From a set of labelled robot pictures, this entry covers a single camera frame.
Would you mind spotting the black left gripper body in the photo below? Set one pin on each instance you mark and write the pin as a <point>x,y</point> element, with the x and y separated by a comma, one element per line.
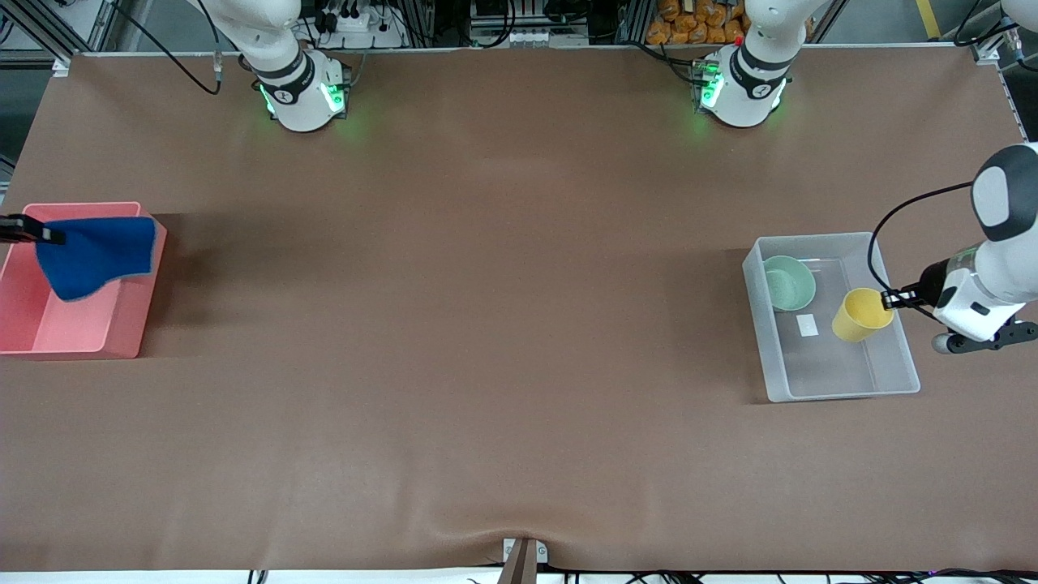
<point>930,288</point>

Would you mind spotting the yellow cup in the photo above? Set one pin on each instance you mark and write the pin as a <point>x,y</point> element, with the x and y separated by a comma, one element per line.
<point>859,318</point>

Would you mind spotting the blue cloth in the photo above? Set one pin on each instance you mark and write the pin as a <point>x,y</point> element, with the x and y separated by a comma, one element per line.
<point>93,255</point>

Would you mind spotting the light green bowl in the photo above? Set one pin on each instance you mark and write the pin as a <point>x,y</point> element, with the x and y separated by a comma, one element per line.
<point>791,284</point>

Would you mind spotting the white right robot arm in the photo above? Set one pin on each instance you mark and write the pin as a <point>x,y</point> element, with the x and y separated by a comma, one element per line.
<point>298,101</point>

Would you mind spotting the pink plastic bin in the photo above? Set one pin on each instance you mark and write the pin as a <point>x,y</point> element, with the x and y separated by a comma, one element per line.
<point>73,324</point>

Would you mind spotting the white paper label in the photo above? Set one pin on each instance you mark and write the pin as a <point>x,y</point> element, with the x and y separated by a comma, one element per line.
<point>807,325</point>

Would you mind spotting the clear plastic bin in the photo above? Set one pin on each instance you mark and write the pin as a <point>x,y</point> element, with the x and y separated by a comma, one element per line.
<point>827,373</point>

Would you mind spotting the white power strip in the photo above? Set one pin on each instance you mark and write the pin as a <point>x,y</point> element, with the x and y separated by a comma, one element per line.
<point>357,23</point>

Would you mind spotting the brown table cover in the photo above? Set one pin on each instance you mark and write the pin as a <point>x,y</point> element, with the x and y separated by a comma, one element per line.
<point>486,446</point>

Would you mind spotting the metal camera pole bracket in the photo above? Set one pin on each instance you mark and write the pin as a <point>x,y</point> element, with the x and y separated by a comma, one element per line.
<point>523,556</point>

